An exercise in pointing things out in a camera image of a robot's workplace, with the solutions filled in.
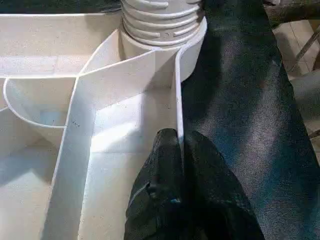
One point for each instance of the white plastic table leg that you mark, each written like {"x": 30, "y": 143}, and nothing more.
{"x": 162, "y": 20}

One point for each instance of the white plastic table top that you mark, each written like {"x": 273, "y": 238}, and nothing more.
{"x": 75, "y": 112}

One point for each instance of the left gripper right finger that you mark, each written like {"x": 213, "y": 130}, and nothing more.
{"x": 215, "y": 200}

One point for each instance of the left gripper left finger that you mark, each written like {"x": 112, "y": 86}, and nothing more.
{"x": 160, "y": 195}

